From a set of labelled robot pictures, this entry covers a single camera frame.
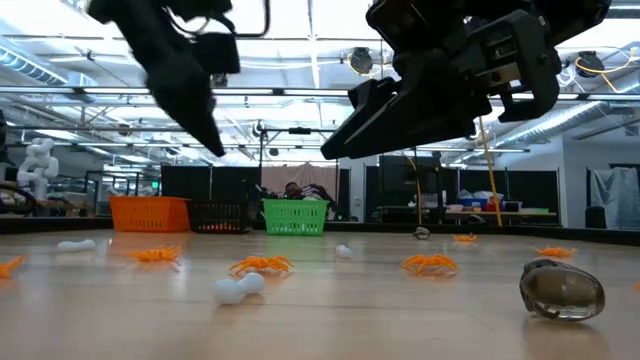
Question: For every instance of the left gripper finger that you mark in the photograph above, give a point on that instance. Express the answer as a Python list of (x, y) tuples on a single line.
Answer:
[(205, 127)]

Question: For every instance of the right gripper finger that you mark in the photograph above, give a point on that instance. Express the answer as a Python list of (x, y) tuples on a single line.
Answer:
[(370, 100), (425, 110)]

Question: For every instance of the translucent smoky plastic skull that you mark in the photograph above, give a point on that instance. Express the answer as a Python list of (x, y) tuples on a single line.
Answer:
[(422, 233), (560, 290)]

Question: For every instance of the white plastic bone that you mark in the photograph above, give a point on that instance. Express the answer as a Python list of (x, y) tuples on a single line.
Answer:
[(232, 290), (75, 245), (344, 251)]

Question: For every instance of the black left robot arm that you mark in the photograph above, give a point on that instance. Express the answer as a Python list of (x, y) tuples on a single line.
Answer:
[(130, 20)]

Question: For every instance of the black background robot arm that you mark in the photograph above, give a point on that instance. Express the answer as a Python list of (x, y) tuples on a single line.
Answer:
[(330, 202)]

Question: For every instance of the black partition panel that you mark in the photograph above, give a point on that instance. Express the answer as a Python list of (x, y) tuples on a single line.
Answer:
[(530, 187), (210, 185), (400, 180)]

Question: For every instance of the long ceiling light strip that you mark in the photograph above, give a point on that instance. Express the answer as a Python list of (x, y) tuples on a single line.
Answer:
[(100, 91)]

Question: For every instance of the black plastic basket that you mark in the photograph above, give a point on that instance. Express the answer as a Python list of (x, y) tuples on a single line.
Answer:
[(217, 216)]

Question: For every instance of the pink cloth curtain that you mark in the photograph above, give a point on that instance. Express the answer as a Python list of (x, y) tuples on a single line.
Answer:
[(300, 175)]

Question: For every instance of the orange plastic basket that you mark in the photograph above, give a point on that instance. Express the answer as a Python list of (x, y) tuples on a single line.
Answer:
[(150, 215)]

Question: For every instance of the person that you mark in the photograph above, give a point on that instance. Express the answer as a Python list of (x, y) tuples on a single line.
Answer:
[(293, 190)]

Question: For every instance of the green plastic basket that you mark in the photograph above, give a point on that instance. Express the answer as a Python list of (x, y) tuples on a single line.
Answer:
[(295, 217)]

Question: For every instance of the wooden background table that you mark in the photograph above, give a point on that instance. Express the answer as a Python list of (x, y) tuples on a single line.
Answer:
[(500, 214)]

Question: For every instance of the grey tarp cloth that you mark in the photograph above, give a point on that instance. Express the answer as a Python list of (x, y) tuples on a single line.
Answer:
[(620, 197)]

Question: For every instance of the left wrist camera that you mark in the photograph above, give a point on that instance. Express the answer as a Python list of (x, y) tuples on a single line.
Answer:
[(215, 52)]

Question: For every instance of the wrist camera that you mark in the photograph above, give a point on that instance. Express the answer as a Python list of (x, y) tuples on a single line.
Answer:
[(400, 20), (215, 52)]

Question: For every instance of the silver ventilation duct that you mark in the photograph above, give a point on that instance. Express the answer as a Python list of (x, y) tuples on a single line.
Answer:
[(565, 117), (30, 67)]

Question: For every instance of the black metal rig frame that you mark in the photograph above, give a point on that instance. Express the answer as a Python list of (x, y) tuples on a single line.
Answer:
[(299, 131)]

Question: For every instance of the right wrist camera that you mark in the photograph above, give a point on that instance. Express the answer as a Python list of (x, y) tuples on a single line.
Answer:
[(400, 20)]

